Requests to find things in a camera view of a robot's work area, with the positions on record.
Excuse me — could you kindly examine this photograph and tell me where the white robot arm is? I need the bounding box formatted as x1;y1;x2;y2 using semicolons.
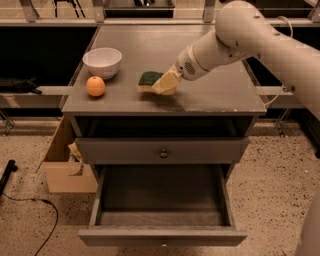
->
177;1;320;256

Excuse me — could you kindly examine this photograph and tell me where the black bar on floor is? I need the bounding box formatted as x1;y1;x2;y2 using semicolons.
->
0;159;18;196

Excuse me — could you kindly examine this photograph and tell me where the green and yellow sponge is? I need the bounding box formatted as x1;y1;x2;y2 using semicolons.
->
138;71;176;96

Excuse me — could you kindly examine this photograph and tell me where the black object on shelf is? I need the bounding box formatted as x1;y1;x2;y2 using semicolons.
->
0;78;42;95

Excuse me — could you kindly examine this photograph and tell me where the white ceramic bowl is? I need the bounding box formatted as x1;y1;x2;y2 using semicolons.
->
82;47;122;79

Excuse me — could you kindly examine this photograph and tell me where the grey upper closed drawer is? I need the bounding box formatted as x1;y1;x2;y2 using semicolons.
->
76;138;249;165

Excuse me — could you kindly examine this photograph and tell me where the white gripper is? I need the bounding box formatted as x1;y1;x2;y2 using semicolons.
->
152;45;208;96

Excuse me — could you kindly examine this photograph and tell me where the black floor cable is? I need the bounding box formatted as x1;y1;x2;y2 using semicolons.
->
0;192;60;256

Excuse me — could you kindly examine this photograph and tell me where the orange fruit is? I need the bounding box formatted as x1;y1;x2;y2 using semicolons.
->
86;76;105;97

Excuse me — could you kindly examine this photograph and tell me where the grey open lower drawer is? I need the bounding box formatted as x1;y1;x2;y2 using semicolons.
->
78;165;247;247

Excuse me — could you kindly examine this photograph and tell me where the grey drawer cabinet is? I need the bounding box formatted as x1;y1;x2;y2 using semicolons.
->
61;24;268;171

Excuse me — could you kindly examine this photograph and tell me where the cardboard box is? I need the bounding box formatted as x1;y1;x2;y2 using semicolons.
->
41;118;98;193

